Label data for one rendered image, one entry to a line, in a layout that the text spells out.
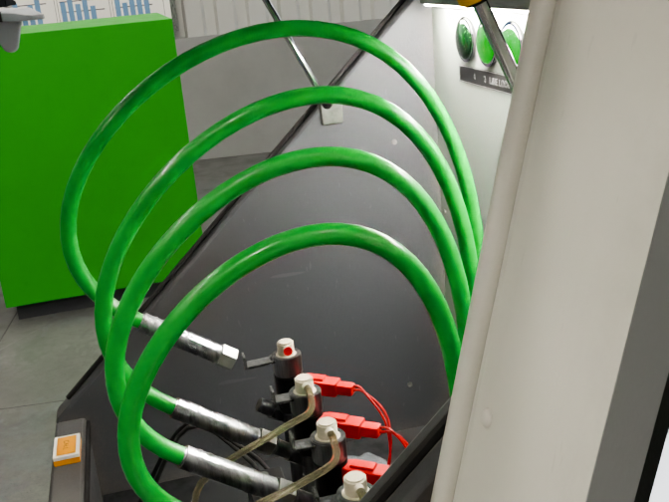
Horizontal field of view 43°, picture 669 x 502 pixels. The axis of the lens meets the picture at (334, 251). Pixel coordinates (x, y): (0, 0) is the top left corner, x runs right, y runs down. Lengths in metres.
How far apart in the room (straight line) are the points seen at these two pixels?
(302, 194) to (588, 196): 0.77
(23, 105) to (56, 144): 0.22
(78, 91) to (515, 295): 3.70
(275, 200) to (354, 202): 0.11
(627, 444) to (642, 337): 0.04
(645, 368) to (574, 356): 0.05
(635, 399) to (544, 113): 0.14
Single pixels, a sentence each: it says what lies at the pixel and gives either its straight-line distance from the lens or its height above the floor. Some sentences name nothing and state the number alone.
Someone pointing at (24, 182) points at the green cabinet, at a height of 0.66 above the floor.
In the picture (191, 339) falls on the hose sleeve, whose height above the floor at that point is 1.16.
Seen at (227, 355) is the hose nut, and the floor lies 1.14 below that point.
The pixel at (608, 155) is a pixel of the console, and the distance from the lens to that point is 0.35.
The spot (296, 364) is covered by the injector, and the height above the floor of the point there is 1.12.
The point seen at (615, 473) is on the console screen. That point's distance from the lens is 0.33.
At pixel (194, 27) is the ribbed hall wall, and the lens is 7.21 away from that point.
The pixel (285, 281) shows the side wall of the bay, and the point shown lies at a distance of 1.13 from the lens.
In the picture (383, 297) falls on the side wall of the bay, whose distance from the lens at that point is 1.17.
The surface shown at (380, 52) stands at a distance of 0.77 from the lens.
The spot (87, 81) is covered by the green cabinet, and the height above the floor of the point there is 1.07.
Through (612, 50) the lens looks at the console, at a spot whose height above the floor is 1.44.
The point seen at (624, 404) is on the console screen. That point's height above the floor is 1.32.
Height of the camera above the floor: 1.48
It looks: 19 degrees down
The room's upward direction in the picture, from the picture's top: 5 degrees counter-clockwise
